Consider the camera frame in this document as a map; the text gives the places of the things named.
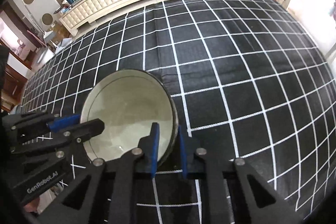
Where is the green patterned bowl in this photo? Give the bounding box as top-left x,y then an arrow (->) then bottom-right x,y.
80,69 -> 179,165

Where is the dark wooden door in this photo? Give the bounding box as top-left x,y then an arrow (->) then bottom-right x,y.
0,40 -> 30,111

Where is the person's left hand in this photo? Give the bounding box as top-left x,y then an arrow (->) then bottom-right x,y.
23,197 -> 40,214

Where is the black white grid tablecloth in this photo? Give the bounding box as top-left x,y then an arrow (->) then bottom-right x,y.
22,0 -> 335,218

